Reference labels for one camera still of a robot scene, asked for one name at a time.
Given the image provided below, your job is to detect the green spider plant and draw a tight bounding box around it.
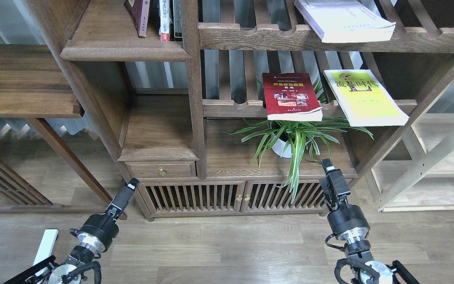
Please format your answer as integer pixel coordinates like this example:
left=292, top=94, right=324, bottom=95
left=227, top=78, right=374, bottom=204

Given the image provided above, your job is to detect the light wooden shelf unit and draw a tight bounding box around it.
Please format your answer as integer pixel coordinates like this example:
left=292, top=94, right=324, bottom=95
left=364, top=51, right=454, bottom=213

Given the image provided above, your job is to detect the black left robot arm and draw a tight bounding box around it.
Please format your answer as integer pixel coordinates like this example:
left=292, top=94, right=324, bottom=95
left=6, top=178, right=140, bottom=284

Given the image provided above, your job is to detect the white flat bar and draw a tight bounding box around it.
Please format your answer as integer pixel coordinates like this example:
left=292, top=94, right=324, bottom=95
left=33, top=228, right=58, bottom=265

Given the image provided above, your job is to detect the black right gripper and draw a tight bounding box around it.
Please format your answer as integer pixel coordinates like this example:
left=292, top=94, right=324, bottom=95
left=320, top=159, right=370, bottom=241

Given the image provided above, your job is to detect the dark green upright book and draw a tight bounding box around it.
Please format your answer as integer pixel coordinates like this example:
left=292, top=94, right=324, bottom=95
left=172, top=0, right=183, bottom=41

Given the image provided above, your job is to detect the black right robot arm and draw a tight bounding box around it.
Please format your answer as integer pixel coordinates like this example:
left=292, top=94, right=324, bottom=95
left=320, top=159, right=418, bottom=284

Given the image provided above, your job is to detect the dark wooden side table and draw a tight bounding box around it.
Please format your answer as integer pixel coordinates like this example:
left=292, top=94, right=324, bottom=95
left=0, top=45, right=112, bottom=212

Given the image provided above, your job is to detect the white thick book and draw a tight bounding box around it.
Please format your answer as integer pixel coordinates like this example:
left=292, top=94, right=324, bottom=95
left=295, top=0, right=396, bottom=43

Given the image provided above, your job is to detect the yellow green cover book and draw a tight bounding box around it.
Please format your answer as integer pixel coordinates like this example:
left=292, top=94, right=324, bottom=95
left=323, top=69, right=409, bottom=127

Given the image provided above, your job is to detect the red cover book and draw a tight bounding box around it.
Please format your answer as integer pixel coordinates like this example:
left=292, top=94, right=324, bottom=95
left=262, top=73, right=323, bottom=121

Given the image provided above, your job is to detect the brass drawer knob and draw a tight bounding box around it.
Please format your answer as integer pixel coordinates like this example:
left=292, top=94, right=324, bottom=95
left=158, top=167, right=166, bottom=177

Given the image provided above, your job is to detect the dark wooden bookshelf cabinet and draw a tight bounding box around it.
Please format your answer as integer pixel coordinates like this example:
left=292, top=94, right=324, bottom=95
left=24, top=0, right=454, bottom=221

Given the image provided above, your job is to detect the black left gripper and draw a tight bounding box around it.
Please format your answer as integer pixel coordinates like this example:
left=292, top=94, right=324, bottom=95
left=70, top=178, right=140, bottom=253

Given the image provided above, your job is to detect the white plant pot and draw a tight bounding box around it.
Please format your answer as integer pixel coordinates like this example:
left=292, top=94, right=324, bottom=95
left=271, top=133, right=312, bottom=158

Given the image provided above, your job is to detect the white red upright book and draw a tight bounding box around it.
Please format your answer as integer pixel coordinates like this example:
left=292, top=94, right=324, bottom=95
left=158, top=0, right=172, bottom=42

